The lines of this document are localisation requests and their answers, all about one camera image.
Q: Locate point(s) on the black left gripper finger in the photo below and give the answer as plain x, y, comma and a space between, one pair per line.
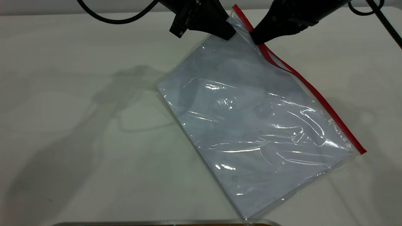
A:
220, 26

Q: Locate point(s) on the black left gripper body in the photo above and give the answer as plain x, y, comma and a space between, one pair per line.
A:
194, 7

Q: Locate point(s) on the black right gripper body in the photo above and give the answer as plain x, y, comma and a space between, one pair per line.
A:
301, 11

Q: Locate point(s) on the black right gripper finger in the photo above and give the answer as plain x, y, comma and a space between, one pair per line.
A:
270, 31

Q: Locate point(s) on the clear zipper bag red strip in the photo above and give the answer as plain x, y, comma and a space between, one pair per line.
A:
251, 125

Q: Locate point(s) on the white paper stack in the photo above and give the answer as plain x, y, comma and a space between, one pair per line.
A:
245, 131

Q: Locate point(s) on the metal table edge trim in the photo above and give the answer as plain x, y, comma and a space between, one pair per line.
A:
157, 223

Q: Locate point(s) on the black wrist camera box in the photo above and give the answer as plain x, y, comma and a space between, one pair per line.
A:
180, 26

